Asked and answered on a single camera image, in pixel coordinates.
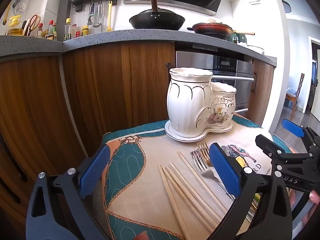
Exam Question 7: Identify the clear bottle with yellow cap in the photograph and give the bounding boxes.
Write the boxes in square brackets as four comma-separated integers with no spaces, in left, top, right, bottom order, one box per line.
[63,18,72,42]

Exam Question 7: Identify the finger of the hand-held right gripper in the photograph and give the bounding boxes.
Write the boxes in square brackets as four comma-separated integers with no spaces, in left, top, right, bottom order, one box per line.
[282,119,320,143]
[255,134,315,165]

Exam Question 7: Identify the printed quilted cloth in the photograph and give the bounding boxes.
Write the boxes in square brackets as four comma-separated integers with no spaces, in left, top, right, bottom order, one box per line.
[101,112,298,240]

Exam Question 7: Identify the green kettle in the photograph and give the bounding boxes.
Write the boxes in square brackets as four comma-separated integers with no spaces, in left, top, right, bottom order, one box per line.
[231,31,248,44]

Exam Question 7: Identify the black wok with wooden handle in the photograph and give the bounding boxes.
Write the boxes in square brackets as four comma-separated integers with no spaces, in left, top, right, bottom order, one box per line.
[129,0,186,31]

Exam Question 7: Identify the silver utensil with yellow part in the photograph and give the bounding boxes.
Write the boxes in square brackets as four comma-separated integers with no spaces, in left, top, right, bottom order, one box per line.
[221,145,247,168]

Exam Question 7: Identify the narrow wooden base cabinet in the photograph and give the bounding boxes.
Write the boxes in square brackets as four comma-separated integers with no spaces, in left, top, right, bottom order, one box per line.
[246,59,275,130]

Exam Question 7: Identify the gold fork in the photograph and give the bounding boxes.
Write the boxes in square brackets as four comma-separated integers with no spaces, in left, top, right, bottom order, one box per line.
[197,140,214,167]

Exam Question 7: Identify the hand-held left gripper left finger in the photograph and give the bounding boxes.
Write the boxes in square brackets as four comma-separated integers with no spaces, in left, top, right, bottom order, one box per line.
[26,145,112,240]

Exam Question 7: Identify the glass bowl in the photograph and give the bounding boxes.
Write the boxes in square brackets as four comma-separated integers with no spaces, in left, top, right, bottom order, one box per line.
[246,45,265,54]

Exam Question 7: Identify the large yellow oil bottle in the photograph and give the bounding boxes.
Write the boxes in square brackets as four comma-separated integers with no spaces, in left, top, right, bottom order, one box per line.
[6,15,24,36]

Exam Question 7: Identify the metal tongs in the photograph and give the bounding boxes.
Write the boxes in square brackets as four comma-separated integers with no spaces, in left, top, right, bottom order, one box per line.
[96,2,103,28]

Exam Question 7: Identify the grey speckled countertop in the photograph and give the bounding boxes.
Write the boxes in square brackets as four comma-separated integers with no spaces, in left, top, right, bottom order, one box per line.
[0,29,277,65]

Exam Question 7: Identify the person's right hand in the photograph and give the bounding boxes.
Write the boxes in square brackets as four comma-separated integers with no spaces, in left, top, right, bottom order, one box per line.
[301,191,320,230]

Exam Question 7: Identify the red handled scissors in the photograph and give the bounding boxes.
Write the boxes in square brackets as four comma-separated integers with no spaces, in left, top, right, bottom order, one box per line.
[26,14,41,36]

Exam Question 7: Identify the stainless steel oven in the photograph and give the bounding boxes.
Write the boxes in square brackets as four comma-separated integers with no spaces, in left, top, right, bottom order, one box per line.
[175,51,255,117]

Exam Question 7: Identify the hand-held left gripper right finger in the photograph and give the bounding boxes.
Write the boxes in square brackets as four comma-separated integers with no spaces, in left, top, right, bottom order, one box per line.
[207,142,293,240]

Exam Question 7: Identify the white ceramic utensil holder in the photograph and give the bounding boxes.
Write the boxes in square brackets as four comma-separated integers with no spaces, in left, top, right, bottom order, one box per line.
[167,67,237,138]

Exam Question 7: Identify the wooden chair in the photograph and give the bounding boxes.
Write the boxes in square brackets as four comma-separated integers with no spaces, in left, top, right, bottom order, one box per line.
[286,73,305,120]

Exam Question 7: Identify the red pan with wooden handle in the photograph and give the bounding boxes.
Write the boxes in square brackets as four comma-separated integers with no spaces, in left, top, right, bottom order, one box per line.
[187,22,255,40]

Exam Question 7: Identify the dark doorway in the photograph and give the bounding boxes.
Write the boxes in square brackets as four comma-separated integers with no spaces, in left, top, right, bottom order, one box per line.
[306,36,320,114]

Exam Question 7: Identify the white ceramic saucer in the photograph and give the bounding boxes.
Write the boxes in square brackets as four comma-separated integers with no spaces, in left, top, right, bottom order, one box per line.
[164,120,233,143]

